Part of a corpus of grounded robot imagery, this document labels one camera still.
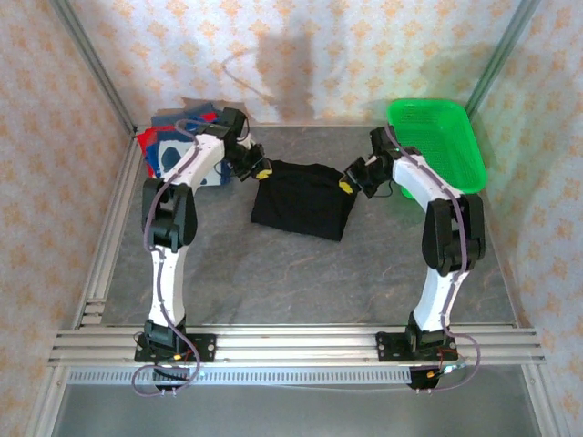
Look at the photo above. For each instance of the red folded t-shirt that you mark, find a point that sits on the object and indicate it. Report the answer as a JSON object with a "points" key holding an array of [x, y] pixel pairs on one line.
{"points": [[145, 140]]}

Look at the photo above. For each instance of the green plastic basket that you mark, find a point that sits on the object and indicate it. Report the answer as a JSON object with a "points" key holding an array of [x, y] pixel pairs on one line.
{"points": [[437, 136]]}

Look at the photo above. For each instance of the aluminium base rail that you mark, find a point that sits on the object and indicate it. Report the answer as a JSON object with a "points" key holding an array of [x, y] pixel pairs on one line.
{"points": [[296, 346]]}

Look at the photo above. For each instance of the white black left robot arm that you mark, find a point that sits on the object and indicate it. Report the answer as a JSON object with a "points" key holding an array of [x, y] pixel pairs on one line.
{"points": [[166, 282]]}

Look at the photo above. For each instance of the small green circuit board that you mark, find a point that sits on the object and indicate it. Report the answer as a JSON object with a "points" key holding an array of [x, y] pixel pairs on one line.
{"points": [[454, 368]]}

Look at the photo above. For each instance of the blue cartoon print t-shirt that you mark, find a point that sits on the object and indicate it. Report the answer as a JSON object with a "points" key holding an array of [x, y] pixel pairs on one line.
{"points": [[169, 157]]}

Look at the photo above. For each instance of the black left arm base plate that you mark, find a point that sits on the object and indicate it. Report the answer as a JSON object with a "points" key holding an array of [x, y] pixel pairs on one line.
{"points": [[205, 348]]}

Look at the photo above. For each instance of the aluminium frame post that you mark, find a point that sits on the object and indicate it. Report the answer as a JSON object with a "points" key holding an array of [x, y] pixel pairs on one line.
{"points": [[496, 68], [95, 68]]}

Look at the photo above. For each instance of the slate blue folded t-shirt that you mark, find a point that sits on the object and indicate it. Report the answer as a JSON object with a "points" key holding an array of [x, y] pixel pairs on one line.
{"points": [[175, 116]]}

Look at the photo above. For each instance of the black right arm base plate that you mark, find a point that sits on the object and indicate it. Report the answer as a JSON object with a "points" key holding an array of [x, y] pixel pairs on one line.
{"points": [[387, 347]]}

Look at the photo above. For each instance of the black t-shirt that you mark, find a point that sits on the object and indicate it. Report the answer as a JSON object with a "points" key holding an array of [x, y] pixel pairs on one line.
{"points": [[300, 200]]}

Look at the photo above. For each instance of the aluminium side rail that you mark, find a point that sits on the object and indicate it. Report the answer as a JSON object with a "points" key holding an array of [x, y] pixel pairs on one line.
{"points": [[109, 227]]}

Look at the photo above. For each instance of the aluminium frame leg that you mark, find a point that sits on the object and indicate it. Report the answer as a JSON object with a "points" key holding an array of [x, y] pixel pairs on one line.
{"points": [[45, 400], [539, 400]]}

